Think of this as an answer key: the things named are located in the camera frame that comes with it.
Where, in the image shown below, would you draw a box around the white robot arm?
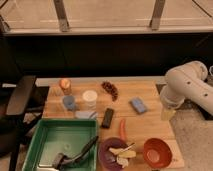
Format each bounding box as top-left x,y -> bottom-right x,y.
160,61 -> 213,120

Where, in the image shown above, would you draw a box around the white lidded cup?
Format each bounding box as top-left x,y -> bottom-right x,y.
82,90 -> 98,109

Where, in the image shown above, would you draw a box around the blue rectangular sponge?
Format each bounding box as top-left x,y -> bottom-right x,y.
130,97 -> 147,114

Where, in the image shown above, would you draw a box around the wooden cutting board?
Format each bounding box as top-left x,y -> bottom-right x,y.
42,81 -> 185,170

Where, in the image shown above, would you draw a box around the orange red bowl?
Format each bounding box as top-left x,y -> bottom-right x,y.
143,138 -> 172,169

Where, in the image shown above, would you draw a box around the orange carrot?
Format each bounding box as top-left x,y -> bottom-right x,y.
119,119 -> 127,141

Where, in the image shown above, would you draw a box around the black rectangular block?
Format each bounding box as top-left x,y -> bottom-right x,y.
101,108 -> 114,128

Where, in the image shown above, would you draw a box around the food pieces in bowl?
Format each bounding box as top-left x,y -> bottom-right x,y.
109,144 -> 136,168

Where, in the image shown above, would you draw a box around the purple bowl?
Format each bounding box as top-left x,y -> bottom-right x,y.
98,137 -> 129,171

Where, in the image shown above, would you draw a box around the light blue sponge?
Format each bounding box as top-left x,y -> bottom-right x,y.
75,111 -> 98,119

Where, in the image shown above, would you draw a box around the blue cloth piece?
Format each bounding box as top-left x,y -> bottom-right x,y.
63,96 -> 76,111

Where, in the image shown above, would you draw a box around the green plastic bin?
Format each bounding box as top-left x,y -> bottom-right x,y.
22,119 -> 98,171

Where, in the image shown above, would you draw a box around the orange peach fruit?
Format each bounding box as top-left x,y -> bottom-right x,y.
59,78 -> 71,95

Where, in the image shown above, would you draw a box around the black dish brush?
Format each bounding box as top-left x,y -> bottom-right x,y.
52,136 -> 98,170

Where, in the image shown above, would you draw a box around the grey chair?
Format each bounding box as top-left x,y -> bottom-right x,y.
0,76 -> 36,171

